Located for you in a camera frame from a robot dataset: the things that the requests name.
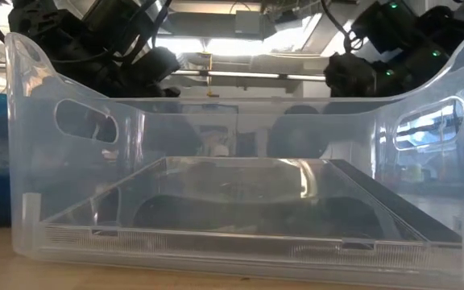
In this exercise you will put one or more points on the long ceiling light tube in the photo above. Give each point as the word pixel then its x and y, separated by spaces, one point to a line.
pixel 236 75

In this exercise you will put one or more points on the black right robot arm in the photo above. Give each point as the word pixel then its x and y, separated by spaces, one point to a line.
pixel 417 36

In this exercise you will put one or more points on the clear plastic bin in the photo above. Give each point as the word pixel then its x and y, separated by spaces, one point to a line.
pixel 26 161

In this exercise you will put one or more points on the hanging yellow power pendant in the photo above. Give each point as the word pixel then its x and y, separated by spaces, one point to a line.
pixel 213 93

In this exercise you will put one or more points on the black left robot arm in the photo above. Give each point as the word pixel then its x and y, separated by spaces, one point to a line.
pixel 55 40

